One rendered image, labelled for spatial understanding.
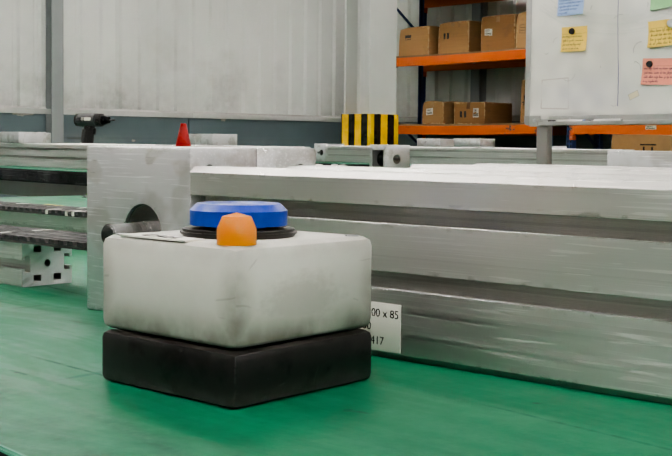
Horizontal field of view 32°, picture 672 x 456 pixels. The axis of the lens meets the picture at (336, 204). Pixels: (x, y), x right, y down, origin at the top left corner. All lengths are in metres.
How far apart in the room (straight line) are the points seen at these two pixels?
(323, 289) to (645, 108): 3.50
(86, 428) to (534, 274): 0.19
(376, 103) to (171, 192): 8.16
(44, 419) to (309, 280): 0.11
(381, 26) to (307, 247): 8.40
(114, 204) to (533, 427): 0.33
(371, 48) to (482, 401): 8.33
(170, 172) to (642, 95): 3.37
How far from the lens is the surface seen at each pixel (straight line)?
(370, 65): 8.74
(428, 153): 5.61
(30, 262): 0.80
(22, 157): 4.39
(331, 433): 0.40
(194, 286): 0.44
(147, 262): 0.46
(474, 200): 0.50
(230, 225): 0.43
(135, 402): 0.45
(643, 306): 0.48
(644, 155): 0.88
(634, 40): 3.98
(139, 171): 0.65
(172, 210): 0.63
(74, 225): 1.07
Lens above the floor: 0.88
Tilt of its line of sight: 3 degrees down
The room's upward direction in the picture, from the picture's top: 1 degrees clockwise
